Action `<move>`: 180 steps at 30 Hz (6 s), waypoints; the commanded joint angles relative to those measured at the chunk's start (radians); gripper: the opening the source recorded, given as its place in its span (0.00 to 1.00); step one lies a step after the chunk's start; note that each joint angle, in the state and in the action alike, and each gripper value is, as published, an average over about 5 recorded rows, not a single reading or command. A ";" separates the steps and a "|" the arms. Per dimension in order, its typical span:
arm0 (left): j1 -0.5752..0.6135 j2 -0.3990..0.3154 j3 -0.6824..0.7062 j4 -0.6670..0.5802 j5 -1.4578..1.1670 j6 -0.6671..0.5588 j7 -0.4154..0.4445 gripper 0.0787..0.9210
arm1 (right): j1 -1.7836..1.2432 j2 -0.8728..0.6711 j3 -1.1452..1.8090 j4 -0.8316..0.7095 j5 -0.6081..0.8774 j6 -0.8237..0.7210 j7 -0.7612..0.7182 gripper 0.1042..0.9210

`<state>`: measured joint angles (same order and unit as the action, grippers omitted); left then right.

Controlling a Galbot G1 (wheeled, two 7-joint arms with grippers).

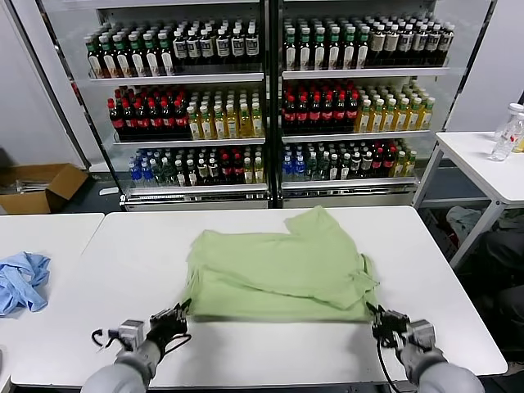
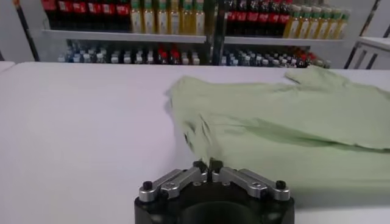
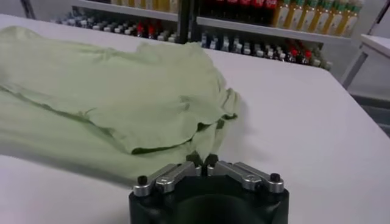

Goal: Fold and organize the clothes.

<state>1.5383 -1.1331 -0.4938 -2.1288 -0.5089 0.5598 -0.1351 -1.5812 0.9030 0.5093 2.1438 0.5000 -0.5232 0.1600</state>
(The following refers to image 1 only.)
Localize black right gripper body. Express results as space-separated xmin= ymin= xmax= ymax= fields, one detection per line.
xmin=371 ymin=325 xmax=411 ymax=347

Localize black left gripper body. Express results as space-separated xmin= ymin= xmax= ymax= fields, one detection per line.
xmin=146 ymin=321 xmax=190 ymax=350

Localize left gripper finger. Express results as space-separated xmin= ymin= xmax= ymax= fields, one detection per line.
xmin=150 ymin=306 xmax=183 ymax=327
xmin=175 ymin=299 xmax=193 ymax=325

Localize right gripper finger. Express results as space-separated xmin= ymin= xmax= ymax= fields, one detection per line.
xmin=381 ymin=311 xmax=409 ymax=328
xmin=365 ymin=300 xmax=383 ymax=328

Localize light green T-shirt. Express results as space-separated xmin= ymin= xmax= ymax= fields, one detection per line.
xmin=183 ymin=205 xmax=381 ymax=325

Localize crumpled grey cloth heap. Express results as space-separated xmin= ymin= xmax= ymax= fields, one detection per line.
xmin=445 ymin=206 xmax=486 ymax=238

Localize crumpled light blue shirt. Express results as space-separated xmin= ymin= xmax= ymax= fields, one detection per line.
xmin=0 ymin=251 xmax=52 ymax=318

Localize open cardboard box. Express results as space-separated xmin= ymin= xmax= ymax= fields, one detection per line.
xmin=0 ymin=163 xmax=90 ymax=215

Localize white side table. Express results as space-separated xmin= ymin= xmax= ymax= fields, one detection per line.
xmin=411 ymin=130 xmax=524 ymax=269

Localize bundle of metal rods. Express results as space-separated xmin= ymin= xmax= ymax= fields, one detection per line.
xmin=14 ymin=178 xmax=49 ymax=192

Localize clear bottle red label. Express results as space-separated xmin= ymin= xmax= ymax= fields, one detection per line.
xmin=490 ymin=122 xmax=517 ymax=161

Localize glass door drinks cooler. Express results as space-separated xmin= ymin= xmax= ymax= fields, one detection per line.
xmin=34 ymin=0 xmax=273 ymax=212
xmin=269 ymin=0 xmax=499 ymax=210

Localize tall clear bottle white cap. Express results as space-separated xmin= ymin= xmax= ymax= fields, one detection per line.
xmin=494 ymin=102 xmax=524 ymax=142

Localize green cap tea bottle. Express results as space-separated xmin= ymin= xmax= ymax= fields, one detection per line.
xmin=327 ymin=26 xmax=342 ymax=70
xmin=158 ymin=32 xmax=175 ymax=77
xmin=100 ymin=35 xmax=118 ymax=79
xmin=129 ymin=34 xmax=147 ymax=78
xmin=114 ymin=34 xmax=132 ymax=79
xmin=282 ymin=27 xmax=299 ymax=71
xmin=341 ymin=26 xmax=356 ymax=70
xmin=355 ymin=26 xmax=370 ymax=70
xmin=84 ymin=35 xmax=103 ymax=79
xmin=312 ymin=27 xmax=328 ymax=71
xmin=297 ymin=27 xmax=313 ymax=71
xmin=143 ymin=33 xmax=160 ymax=78

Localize dark bottle white label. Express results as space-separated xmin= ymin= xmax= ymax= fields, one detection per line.
xmin=398 ymin=24 xmax=413 ymax=66
xmin=231 ymin=27 xmax=246 ymax=65
xmin=426 ymin=24 xmax=441 ymax=66
xmin=411 ymin=24 xmax=427 ymax=66
xmin=215 ymin=28 xmax=231 ymax=66
xmin=187 ymin=29 xmax=202 ymax=66
xmin=173 ymin=30 xmax=188 ymax=66
xmin=440 ymin=23 xmax=455 ymax=66
xmin=246 ymin=27 xmax=261 ymax=65
xmin=201 ymin=29 xmax=216 ymax=66

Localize dark bottle beige label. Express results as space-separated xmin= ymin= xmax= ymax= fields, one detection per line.
xmin=384 ymin=25 xmax=400 ymax=67
xmin=369 ymin=25 xmax=386 ymax=67

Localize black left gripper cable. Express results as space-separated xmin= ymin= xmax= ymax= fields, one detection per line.
xmin=157 ymin=333 xmax=193 ymax=365

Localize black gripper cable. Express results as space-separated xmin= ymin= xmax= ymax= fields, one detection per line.
xmin=374 ymin=335 xmax=404 ymax=392
xmin=157 ymin=333 xmax=193 ymax=365

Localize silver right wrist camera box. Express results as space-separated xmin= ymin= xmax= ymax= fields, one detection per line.
xmin=407 ymin=319 xmax=437 ymax=349

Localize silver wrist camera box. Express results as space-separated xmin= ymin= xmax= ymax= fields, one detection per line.
xmin=118 ymin=319 xmax=146 ymax=350
xmin=407 ymin=319 xmax=437 ymax=349

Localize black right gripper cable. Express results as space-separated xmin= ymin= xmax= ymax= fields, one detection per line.
xmin=374 ymin=335 xmax=404 ymax=392

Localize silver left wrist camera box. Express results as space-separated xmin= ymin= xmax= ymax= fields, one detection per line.
xmin=118 ymin=319 xmax=146 ymax=350

